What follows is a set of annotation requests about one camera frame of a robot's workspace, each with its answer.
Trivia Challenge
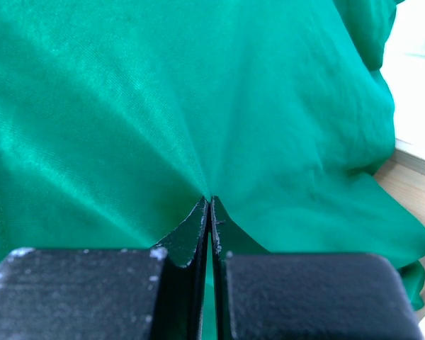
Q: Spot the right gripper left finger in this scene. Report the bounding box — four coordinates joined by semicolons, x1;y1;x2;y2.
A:
0;198;208;339

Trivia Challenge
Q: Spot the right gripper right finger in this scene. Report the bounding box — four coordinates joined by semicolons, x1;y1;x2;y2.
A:
210;197;422;340

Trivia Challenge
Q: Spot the green t-shirt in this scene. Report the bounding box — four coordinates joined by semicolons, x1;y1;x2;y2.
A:
0;0;425;340

